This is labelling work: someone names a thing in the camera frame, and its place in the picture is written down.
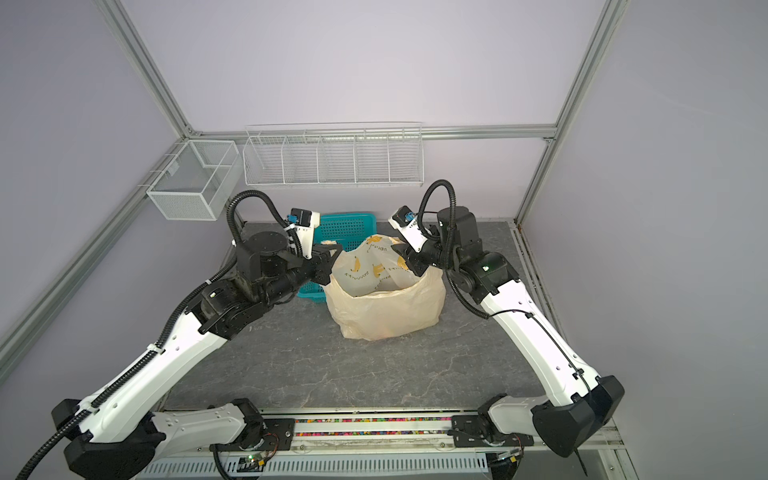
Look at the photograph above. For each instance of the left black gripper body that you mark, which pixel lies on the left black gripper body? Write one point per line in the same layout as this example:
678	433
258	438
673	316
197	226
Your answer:
315	269

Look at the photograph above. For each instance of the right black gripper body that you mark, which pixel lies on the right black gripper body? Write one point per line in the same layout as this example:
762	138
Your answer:
434	255

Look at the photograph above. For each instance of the banana print plastic bag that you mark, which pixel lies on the banana print plastic bag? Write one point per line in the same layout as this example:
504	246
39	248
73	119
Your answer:
372	294

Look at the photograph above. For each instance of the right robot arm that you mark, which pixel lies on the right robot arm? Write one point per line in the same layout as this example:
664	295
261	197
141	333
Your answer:
578	401

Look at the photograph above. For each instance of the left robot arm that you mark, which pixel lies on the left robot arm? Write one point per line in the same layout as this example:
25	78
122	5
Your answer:
115	434

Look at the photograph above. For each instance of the teal plastic basket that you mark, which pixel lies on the teal plastic basket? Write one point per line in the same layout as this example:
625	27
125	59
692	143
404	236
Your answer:
349	230

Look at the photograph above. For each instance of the white mesh box basket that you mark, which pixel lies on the white mesh box basket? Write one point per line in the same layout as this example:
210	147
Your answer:
198	180

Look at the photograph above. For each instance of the white vent grille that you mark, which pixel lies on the white vent grille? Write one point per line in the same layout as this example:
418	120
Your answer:
320	466

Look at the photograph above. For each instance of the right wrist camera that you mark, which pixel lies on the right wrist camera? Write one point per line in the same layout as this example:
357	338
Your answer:
405	222

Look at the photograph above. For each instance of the white wire wall rack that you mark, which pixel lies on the white wire wall rack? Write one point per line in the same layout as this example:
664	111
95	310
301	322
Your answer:
334	154

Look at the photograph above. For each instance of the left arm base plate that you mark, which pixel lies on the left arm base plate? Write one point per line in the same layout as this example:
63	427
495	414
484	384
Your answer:
276	434

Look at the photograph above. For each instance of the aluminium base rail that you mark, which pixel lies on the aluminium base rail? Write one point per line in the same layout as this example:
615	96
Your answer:
352	432

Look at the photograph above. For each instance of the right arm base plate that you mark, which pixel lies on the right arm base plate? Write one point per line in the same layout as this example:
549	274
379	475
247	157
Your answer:
475	431

